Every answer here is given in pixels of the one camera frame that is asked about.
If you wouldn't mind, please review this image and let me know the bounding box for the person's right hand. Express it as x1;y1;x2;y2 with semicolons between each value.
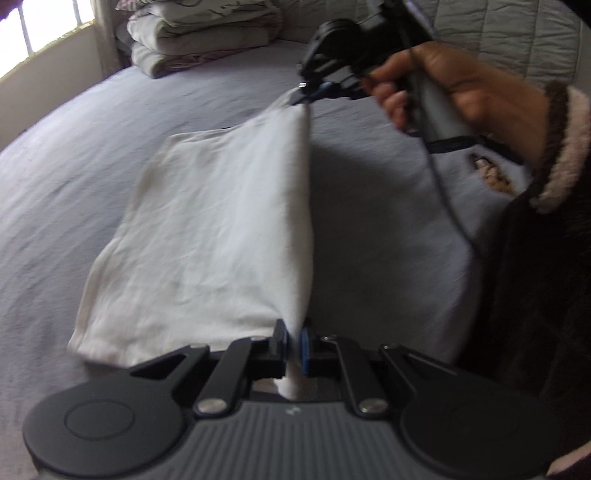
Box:
360;39;550;167

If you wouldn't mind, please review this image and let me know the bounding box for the white floral pillow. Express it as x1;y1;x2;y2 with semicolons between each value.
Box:
115;0;273;28

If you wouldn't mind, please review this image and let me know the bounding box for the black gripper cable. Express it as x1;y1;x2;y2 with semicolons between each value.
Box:
416;134;485;259

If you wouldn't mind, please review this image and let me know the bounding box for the white sweatshirt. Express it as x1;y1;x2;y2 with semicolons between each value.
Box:
67;88;317;400

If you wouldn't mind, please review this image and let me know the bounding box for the person's right forearm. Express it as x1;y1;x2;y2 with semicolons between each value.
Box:
457;80;591;480

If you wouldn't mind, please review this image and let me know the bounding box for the bed with grey sheet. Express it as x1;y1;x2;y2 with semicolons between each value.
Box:
0;39;532;462

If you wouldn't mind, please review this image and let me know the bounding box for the grey quilted headboard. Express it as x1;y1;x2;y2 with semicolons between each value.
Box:
416;0;591;88

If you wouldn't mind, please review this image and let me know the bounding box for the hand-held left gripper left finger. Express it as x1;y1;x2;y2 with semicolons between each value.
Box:
129;319;291;418

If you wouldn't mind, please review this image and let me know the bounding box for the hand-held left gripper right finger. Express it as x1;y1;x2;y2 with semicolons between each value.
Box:
299;328;458;418

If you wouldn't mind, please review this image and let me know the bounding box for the folded grey comforter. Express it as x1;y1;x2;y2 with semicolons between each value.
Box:
127;0;282;79

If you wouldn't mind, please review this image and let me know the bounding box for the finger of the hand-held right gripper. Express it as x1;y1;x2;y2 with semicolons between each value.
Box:
295;79;368;108

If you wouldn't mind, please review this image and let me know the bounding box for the brown beige floral cloth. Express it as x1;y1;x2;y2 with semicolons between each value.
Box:
468;152;514;193

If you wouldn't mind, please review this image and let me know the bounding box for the window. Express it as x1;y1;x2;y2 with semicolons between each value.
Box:
0;0;98;79

